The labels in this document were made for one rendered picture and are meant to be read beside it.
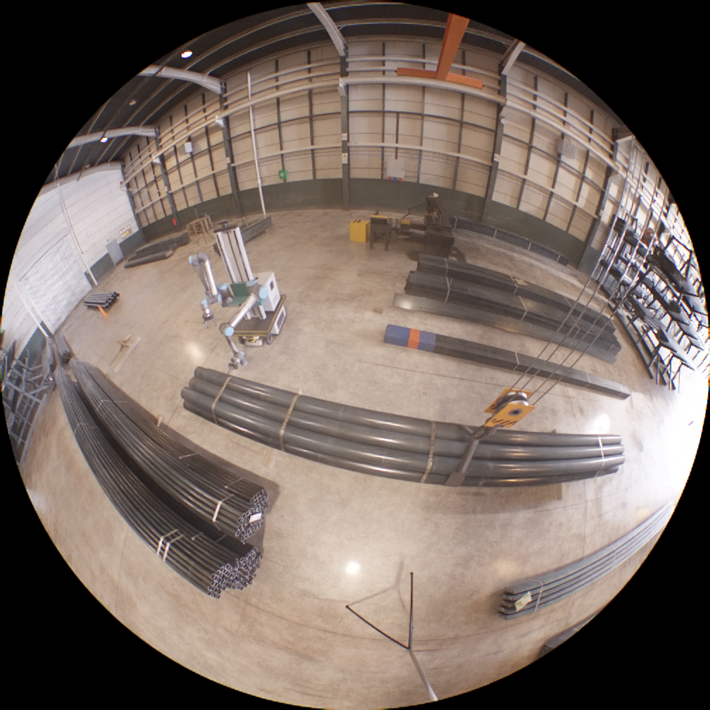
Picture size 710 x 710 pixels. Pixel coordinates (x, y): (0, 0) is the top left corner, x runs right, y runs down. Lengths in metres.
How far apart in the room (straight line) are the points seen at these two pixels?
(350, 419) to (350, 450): 0.29
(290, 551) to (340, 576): 0.54
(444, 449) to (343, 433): 0.89
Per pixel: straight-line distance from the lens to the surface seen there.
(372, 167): 10.33
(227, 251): 3.04
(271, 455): 2.45
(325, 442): 1.90
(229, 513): 1.77
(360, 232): 6.36
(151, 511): 2.15
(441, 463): 1.96
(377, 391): 2.71
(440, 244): 6.01
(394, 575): 2.48
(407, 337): 3.11
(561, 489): 3.41
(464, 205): 10.40
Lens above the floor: 2.33
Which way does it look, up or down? 50 degrees down
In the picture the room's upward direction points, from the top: 1 degrees counter-clockwise
